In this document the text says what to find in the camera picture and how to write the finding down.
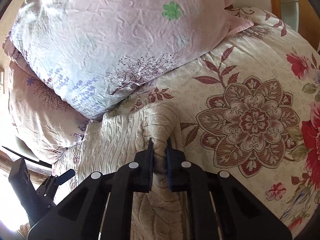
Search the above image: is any beige cable-knit sweater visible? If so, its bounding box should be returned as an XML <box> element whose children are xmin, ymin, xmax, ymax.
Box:
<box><xmin>53</xmin><ymin>101</ymin><xmax>189</xmax><ymax>239</ymax></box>

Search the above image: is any pink floral top pillow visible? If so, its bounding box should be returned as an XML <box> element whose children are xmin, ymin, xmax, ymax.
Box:
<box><xmin>8</xmin><ymin>61</ymin><xmax>89</xmax><ymax>164</ymax></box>

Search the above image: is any floral bed sheet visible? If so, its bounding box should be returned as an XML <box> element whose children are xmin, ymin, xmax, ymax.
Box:
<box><xmin>115</xmin><ymin>8</ymin><xmax>319</xmax><ymax>237</ymax></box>

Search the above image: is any lavender print lower pillow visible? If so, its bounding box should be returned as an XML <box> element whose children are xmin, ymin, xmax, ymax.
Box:
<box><xmin>9</xmin><ymin>0</ymin><xmax>253</xmax><ymax>119</ymax></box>

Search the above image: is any wooden glass wardrobe door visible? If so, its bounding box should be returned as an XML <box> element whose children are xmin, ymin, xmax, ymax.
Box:
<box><xmin>271</xmin><ymin>0</ymin><xmax>319</xmax><ymax>51</ymax></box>

